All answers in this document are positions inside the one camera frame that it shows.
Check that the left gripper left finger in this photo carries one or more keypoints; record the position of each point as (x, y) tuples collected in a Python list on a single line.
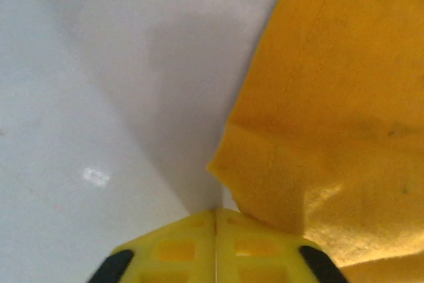
[(172, 253)]

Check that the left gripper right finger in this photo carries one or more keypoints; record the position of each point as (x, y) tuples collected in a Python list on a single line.
[(258, 256)]

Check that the yellow t-shirt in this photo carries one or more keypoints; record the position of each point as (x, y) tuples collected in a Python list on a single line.
[(331, 97)]

